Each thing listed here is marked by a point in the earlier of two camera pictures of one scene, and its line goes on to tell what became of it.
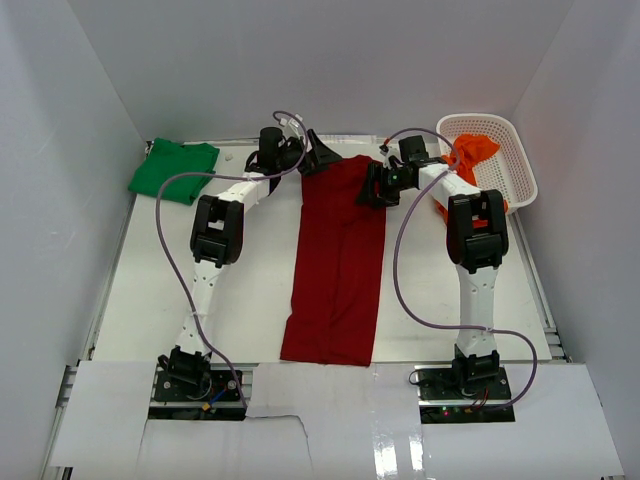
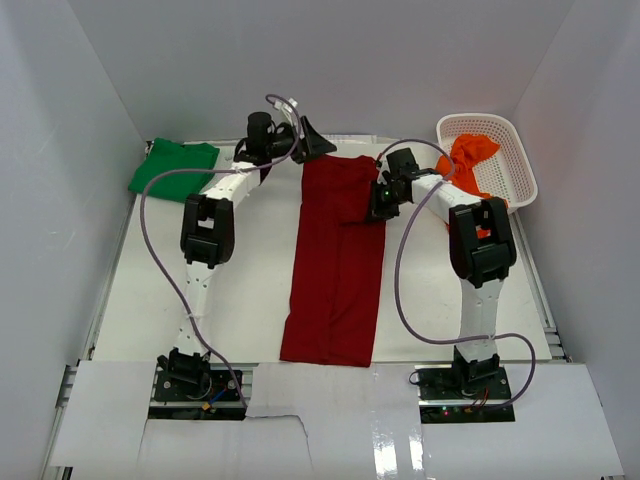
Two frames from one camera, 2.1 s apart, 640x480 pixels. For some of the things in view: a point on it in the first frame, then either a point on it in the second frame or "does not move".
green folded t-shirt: [166, 158] does not move
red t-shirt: [336, 306] does not move
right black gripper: [376, 173] -> [376, 211]
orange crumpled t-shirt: [463, 157] does not move
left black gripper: [318, 157] -> [315, 145]
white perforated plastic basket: [510, 169] does not move
